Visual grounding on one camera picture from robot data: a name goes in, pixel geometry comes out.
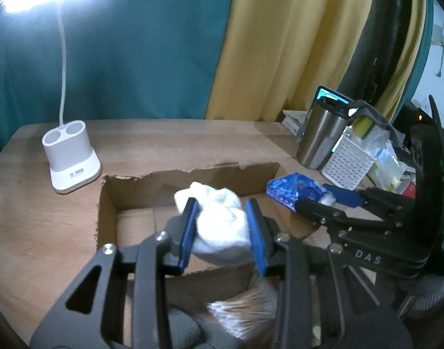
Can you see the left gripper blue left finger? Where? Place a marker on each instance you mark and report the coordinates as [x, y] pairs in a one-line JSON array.
[[189, 218]]

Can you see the red box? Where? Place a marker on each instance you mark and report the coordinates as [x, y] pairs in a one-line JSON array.
[[410, 190]]

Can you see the grey cloth on basket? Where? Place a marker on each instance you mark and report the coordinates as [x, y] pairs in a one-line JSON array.
[[363, 109]]

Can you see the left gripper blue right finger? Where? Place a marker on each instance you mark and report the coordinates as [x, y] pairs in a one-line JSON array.
[[260, 236]]

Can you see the yellow curtain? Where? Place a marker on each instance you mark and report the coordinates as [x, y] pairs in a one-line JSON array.
[[277, 52]]

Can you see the stainless steel tumbler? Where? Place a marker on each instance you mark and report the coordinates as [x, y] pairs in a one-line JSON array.
[[323, 127]]

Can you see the yellow green sponge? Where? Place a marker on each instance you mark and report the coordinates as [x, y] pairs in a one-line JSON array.
[[362, 126]]

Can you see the smartphone with lit screen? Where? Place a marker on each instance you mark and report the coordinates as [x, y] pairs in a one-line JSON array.
[[323, 92]]

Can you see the clear plastic bags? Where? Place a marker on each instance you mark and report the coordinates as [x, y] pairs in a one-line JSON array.
[[387, 170]]

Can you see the blue Vinda tissue pack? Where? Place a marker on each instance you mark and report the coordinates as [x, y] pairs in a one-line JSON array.
[[287, 190]]

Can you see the white desk lamp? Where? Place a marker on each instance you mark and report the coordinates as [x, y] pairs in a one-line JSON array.
[[73, 162]]

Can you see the bag of cotton swabs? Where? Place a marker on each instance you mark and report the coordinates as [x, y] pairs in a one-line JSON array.
[[250, 314]]

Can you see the open cardboard box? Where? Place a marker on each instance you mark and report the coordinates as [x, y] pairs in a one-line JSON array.
[[133, 208]]

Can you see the white perforated plastic basket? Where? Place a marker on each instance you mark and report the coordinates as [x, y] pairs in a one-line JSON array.
[[348, 163]]

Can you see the white and grey sock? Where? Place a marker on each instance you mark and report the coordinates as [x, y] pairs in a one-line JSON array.
[[223, 234]]

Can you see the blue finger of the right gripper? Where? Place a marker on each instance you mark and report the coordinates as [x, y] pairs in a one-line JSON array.
[[345, 197], [318, 213]]

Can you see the teal curtain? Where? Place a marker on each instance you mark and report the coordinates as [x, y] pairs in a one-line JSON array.
[[147, 59]]

